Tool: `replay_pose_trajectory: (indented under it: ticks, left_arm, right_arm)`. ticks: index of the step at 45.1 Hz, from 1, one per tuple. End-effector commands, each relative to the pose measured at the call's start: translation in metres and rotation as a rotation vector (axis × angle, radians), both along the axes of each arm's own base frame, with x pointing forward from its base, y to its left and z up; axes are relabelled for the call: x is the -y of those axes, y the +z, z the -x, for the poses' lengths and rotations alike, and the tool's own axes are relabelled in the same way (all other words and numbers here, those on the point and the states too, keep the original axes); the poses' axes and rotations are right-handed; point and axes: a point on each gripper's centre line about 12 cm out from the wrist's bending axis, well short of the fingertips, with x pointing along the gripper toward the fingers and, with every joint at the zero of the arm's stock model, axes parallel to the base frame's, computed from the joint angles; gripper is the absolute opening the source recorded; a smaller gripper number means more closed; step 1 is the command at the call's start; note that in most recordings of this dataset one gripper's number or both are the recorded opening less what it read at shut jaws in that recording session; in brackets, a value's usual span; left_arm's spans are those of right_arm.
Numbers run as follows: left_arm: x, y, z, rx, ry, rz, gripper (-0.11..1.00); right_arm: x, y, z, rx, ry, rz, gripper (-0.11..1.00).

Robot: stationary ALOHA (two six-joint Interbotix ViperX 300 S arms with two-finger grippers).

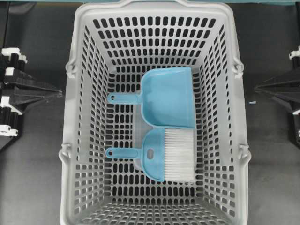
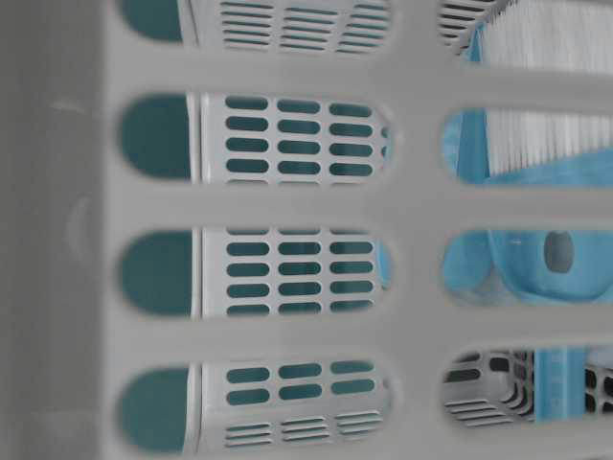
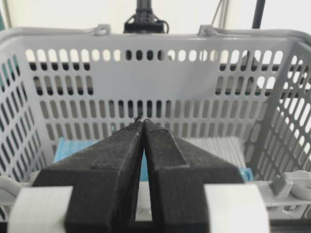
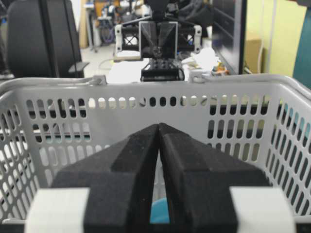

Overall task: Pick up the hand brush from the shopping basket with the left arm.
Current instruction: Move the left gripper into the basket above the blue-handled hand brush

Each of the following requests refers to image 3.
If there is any grey plastic shopping basket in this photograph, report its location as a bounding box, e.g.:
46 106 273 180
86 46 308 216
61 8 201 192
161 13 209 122
0 23 311 223

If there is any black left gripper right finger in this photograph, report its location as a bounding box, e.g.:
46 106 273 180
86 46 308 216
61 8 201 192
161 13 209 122
143 119 244 233

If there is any black camera stand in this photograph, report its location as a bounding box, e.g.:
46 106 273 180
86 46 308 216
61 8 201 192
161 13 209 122
123 0 170 34

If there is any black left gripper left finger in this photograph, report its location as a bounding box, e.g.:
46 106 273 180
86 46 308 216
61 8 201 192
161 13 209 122
7 118 146 233

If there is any grey basket handle far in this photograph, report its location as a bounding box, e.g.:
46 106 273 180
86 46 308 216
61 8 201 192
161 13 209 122
82 24 305 38

